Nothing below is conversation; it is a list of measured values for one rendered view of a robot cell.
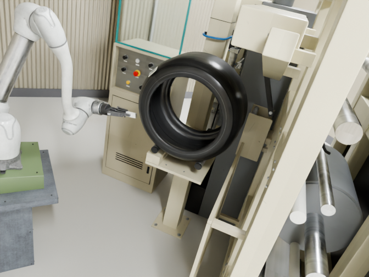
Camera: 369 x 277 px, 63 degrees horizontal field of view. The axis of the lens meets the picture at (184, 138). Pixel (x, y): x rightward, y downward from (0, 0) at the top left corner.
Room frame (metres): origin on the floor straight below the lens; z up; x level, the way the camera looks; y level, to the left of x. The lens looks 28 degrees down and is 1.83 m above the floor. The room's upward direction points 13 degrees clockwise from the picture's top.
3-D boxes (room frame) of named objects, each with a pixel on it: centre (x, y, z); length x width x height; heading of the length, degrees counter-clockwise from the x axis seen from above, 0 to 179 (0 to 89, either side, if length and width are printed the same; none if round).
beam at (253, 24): (1.48, -0.28, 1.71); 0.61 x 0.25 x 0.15; 166
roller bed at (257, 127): (1.80, -0.44, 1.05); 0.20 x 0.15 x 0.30; 166
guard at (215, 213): (1.37, -0.28, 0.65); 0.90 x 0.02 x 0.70; 166
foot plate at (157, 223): (1.93, -0.06, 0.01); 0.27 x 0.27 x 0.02; 76
